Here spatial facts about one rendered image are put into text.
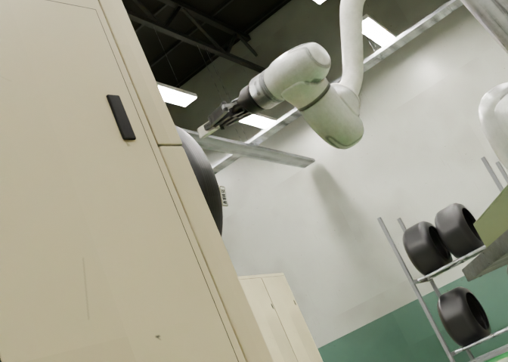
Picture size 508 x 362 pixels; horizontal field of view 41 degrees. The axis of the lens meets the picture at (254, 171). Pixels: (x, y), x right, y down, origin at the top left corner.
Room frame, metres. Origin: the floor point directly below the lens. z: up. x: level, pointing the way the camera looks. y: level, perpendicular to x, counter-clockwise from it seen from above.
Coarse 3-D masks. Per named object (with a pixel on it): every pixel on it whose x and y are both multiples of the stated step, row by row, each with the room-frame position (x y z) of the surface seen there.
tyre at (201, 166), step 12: (180, 132) 1.81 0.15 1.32; (192, 144) 1.80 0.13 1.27; (192, 156) 1.77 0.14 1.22; (204, 156) 1.82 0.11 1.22; (192, 168) 1.76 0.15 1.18; (204, 168) 1.80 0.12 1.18; (204, 180) 1.78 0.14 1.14; (216, 180) 1.83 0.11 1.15; (204, 192) 1.78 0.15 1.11; (216, 192) 1.82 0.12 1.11; (216, 204) 1.82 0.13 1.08; (216, 216) 1.83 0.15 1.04
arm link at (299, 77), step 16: (304, 48) 1.43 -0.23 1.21; (320, 48) 1.45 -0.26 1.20; (272, 64) 1.48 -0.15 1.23; (288, 64) 1.45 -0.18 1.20; (304, 64) 1.43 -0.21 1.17; (320, 64) 1.44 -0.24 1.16; (272, 80) 1.48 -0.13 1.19; (288, 80) 1.47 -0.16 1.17; (304, 80) 1.46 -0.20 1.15; (320, 80) 1.48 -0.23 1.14; (288, 96) 1.51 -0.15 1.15; (304, 96) 1.50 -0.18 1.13; (320, 96) 1.51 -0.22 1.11
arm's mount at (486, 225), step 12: (504, 192) 1.68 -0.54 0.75; (492, 204) 1.79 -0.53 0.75; (504, 204) 1.72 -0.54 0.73; (480, 216) 1.92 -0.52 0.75; (492, 216) 1.83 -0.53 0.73; (504, 216) 1.76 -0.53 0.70; (480, 228) 1.97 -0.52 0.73; (492, 228) 1.88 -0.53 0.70; (504, 228) 1.80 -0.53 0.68; (492, 240) 1.93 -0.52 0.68
